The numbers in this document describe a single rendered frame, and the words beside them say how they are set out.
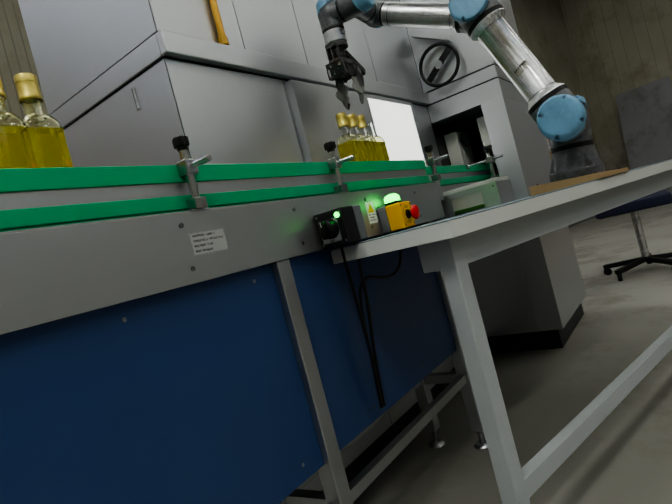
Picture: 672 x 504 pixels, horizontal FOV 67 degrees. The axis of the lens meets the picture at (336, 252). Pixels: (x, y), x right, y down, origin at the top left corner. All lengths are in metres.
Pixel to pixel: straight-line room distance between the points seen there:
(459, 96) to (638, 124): 9.06
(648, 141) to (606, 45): 2.13
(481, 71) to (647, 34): 9.35
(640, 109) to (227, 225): 10.96
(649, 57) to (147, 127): 10.95
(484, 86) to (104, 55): 1.71
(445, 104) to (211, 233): 1.96
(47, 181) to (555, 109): 1.20
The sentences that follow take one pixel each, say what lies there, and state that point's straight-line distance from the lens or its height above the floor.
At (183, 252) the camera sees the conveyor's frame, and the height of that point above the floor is 0.81.
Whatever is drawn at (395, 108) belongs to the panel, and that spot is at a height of 1.28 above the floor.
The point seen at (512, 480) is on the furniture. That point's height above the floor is 0.22.
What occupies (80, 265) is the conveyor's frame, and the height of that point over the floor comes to 0.82.
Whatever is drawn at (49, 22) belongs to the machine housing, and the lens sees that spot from 1.91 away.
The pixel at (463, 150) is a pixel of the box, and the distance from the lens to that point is 2.84.
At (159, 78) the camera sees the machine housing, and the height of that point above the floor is 1.29.
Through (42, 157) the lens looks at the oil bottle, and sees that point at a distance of 0.95.
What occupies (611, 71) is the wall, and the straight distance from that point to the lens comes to 12.04.
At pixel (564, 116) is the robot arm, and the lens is 1.50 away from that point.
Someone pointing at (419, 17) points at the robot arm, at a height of 1.40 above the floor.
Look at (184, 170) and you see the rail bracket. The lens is 0.92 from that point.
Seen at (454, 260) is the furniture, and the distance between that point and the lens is 1.01.
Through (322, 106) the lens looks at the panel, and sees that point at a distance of 1.84.
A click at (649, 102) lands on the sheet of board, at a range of 11.59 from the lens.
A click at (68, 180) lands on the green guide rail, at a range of 0.83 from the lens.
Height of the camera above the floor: 0.76
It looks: 1 degrees down
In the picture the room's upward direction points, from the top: 15 degrees counter-clockwise
